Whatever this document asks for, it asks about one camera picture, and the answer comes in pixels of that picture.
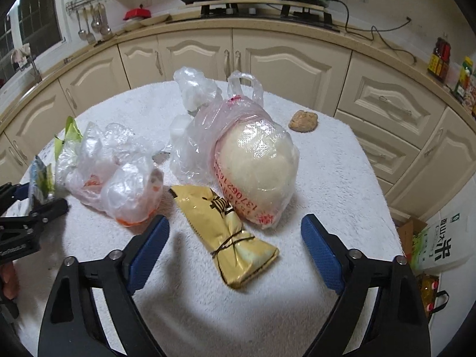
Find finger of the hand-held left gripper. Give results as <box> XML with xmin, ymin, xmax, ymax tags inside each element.
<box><xmin>0</xmin><ymin>182</ymin><xmax>33</xmax><ymax>212</ymax></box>
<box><xmin>0</xmin><ymin>198</ymin><xmax>70</xmax><ymax>233</ymax></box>

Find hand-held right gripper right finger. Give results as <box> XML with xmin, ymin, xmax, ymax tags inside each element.
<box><xmin>300</xmin><ymin>214</ymin><xmax>432</xmax><ymax>357</ymax></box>

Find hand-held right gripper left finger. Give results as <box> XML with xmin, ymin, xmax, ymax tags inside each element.
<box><xmin>37</xmin><ymin>215</ymin><xmax>172</xmax><ymax>357</ymax></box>

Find small printed packet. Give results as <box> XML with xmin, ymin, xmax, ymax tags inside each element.
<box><xmin>29</xmin><ymin>155</ymin><xmax>57</xmax><ymax>205</ymax></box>

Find yellow snack wrapper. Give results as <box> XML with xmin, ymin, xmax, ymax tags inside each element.
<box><xmin>170</xmin><ymin>185</ymin><xmax>280</xmax><ymax>291</ymax></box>

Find person's left hand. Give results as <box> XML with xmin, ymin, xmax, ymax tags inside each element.
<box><xmin>0</xmin><ymin>264</ymin><xmax>20</xmax><ymax>301</ymax></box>

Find white towel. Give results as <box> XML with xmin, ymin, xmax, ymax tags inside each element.
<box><xmin>15</xmin><ymin>80</ymin><xmax>405</xmax><ymax>357</ymax></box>

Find green torn wrapper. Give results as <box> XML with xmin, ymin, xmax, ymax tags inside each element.
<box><xmin>54</xmin><ymin>116</ymin><xmax>84</xmax><ymax>168</ymax></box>

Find cardboard box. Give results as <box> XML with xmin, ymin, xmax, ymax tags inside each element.
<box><xmin>394</xmin><ymin>217</ymin><xmax>428</xmax><ymax>265</ymax></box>

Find plastic bag with white dough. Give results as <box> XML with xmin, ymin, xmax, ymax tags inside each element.
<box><xmin>169</xmin><ymin>71</ymin><xmax>301</xmax><ymax>231</ymax></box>

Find cooking oil bottle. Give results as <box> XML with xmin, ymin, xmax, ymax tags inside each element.
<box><xmin>416</xmin><ymin>273</ymin><xmax>450</xmax><ymax>321</ymax></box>

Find white rice bag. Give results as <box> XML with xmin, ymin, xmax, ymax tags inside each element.
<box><xmin>411</xmin><ymin>212</ymin><xmax>472</xmax><ymax>275</ymax></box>

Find metal faucet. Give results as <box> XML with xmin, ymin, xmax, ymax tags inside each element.
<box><xmin>10</xmin><ymin>45</ymin><xmax>44</xmax><ymax>83</ymax></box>

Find brown round biscuit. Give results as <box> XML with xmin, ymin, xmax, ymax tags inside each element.
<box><xmin>289</xmin><ymin>110</ymin><xmax>320</xmax><ymax>133</ymax></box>

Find pink cloth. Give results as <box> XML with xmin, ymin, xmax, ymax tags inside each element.
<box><xmin>11</xmin><ymin>43</ymin><xmax>32</xmax><ymax>68</ymax></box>

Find window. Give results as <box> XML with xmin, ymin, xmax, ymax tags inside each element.
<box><xmin>0</xmin><ymin>0</ymin><xmax>67</xmax><ymax>90</ymax></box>

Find small clear plastic bag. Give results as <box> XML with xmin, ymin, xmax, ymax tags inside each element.
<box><xmin>173</xmin><ymin>67</ymin><xmax>224</xmax><ymax>114</ymax></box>

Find hanging metal spatula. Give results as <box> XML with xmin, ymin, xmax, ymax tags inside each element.
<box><xmin>76</xmin><ymin>9</ymin><xmax>89</xmax><ymax>42</ymax></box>

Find cream lower cabinets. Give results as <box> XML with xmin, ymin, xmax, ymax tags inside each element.
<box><xmin>0</xmin><ymin>26</ymin><xmax>476</xmax><ymax>226</ymax></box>

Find hanging metal ladle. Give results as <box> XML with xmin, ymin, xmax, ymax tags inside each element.
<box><xmin>97</xmin><ymin>3</ymin><xmax>113</xmax><ymax>38</ymax></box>

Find metal utensil rack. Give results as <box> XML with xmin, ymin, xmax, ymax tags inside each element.
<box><xmin>66</xmin><ymin>0</ymin><xmax>114</xmax><ymax>12</ymax></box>

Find red lidded bowl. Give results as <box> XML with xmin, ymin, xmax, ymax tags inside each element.
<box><xmin>123</xmin><ymin>4</ymin><xmax>153</xmax><ymax>21</ymax></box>

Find white shallow bowl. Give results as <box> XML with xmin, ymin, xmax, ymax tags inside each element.
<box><xmin>139</xmin><ymin>14</ymin><xmax>172</xmax><ymax>26</ymax></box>

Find yellow cap sauce bottle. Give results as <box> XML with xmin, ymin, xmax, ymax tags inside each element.
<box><xmin>453</xmin><ymin>57</ymin><xmax>476</xmax><ymax>102</ymax></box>

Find dark sauce bottle red label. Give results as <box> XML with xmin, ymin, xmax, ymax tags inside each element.
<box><xmin>426</xmin><ymin>37</ymin><xmax>453</xmax><ymax>81</ymax></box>

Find black gas stove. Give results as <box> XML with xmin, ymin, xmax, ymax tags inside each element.
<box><xmin>200</xmin><ymin>1</ymin><xmax>341</xmax><ymax>33</ymax></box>

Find black power cable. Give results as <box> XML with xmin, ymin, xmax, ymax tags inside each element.
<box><xmin>329</xmin><ymin>0</ymin><xmax>418</xmax><ymax>65</ymax></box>

